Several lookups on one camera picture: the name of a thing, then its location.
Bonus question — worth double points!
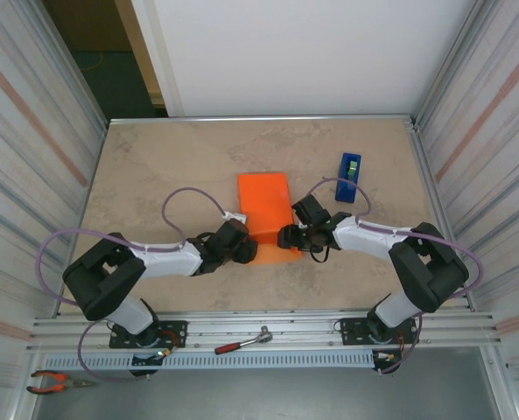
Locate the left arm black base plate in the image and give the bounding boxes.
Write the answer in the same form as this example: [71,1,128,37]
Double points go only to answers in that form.
[109,319,188,350]

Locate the aluminium side frame profile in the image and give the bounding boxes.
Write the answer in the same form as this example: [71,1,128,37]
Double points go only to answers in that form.
[405,115,477,312]

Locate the aluminium table edge profile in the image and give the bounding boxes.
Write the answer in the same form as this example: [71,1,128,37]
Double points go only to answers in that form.
[109,115,417,129]

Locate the orange cord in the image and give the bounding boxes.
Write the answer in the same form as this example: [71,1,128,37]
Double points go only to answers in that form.
[80,50,111,74]

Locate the right gripper black cable loop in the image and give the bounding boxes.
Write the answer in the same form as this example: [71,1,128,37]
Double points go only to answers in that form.
[307,243,331,264]

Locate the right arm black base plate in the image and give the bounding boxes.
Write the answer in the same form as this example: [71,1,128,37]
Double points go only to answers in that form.
[340,315,420,347]

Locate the beige door frame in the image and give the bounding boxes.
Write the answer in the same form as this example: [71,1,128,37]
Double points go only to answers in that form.
[113,0,166,106]

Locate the grey slotted cable duct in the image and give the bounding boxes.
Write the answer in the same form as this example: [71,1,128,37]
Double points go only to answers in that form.
[42,349,376,371]

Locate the orange cloth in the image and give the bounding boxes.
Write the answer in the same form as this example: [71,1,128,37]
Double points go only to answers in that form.
[236,171,302,267]

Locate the long aluminium mounting rail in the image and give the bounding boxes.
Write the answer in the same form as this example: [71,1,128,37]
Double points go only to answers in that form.
[26,310,503,351]

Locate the orange-handled pliers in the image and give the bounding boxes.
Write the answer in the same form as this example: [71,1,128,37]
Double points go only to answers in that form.
[25,369,96,396]

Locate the blue tape dispenser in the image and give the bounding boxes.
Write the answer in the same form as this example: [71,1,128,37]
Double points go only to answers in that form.
[335,151,364,205]

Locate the red-handled ratchet wrench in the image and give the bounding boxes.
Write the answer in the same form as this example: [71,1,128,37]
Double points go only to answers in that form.
[214,325,274,355]

